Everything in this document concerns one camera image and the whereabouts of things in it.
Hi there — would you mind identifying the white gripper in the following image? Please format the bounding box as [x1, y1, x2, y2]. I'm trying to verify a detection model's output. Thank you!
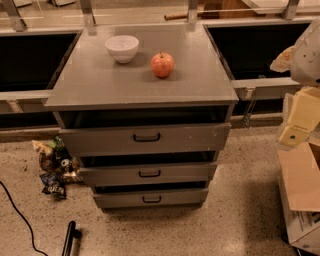
[270, 46, 320, 148]

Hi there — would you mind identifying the grey top drawer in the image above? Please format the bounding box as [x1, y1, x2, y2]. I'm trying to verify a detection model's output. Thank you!
[60, 123, 231, 157]

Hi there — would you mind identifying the grey drawer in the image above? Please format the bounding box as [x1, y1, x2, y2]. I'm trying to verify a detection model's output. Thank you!
[80, 162, 217, 187]
[93, 188, 209, 209]
[60, 123, 231, 157]

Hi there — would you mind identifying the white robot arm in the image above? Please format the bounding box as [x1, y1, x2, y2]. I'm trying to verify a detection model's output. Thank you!
[270, 17, 320, 147]

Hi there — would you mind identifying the grey middle drawer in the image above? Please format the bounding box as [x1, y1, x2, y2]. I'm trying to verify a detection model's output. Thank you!
[80, 162, 217, 187]

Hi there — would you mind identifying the grey drawer cabinet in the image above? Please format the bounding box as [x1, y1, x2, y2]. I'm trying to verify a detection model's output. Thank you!
[44, 23, 240, 213]

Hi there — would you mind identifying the grey bottom drawer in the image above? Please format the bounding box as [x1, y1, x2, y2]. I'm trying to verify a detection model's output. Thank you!
[93, 188, 209, 209]

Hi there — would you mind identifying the cardboard box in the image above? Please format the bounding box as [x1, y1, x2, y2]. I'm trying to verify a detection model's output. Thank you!
[278, 139, 320, 256]

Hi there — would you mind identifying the red apple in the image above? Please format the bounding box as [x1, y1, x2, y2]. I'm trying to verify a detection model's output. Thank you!
[151, 52, 174, 78]

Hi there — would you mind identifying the white ceramic bowl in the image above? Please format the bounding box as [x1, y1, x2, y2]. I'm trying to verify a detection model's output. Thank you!
[105, 35, 139, 63]

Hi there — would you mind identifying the pile of snack bags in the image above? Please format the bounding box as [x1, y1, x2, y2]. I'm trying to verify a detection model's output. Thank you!
[31, 136, 82, 183]

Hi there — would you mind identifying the blue snack bag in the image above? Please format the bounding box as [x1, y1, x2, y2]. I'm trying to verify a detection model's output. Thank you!
[40, 173, 66, 199]

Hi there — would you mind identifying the black bar handle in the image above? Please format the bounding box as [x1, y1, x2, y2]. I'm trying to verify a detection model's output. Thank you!
[62, 221, 82, 256]

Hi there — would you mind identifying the black floor cable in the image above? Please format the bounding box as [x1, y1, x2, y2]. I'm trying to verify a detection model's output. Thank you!
[0, 180, 49, 256]

